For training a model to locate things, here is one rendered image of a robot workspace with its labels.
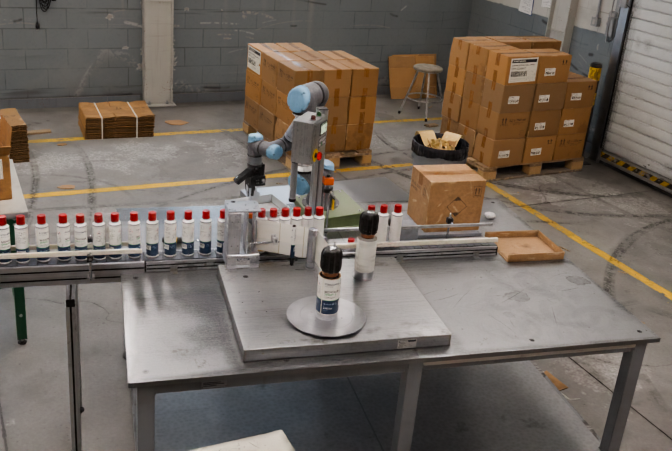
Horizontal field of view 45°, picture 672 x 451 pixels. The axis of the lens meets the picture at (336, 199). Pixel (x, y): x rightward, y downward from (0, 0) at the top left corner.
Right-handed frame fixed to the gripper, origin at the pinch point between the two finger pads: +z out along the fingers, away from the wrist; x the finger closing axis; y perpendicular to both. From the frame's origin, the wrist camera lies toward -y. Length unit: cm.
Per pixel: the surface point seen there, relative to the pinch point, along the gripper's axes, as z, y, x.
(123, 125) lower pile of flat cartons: 74, 49, 363
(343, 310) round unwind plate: -3, -17, -121
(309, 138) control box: -55, -5, -65
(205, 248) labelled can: -6, -47, -55
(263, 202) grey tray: 2.4, 8.4, -0.2
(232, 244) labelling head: -13, -42, -70
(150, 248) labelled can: -7, -70, -49
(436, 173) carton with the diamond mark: -26, 75, -56
